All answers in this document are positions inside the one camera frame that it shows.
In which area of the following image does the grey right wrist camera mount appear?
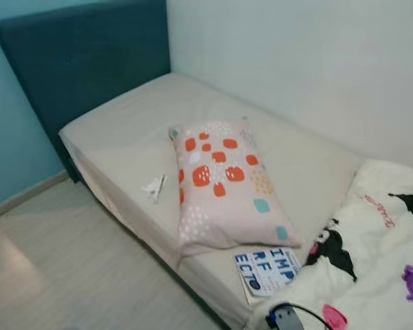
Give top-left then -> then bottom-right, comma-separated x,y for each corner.
267,305 -> 305,330

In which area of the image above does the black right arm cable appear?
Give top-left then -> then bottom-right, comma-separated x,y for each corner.
272,301 -> 335,330

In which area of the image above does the cream cartoon print comforter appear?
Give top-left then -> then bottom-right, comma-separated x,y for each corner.
246,159 -> 413,330

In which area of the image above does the cream sheeted mattress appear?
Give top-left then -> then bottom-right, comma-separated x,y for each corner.
59,72 -> 366,329

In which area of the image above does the white printed paper wrapper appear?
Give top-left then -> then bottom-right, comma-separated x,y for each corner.
154,174 -> 168,204

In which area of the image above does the white book with blue letters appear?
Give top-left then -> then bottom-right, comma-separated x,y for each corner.
234,246 -> 304,305

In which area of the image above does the pink pillow with orange spots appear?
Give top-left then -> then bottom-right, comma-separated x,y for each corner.
169,118 -> 302,256

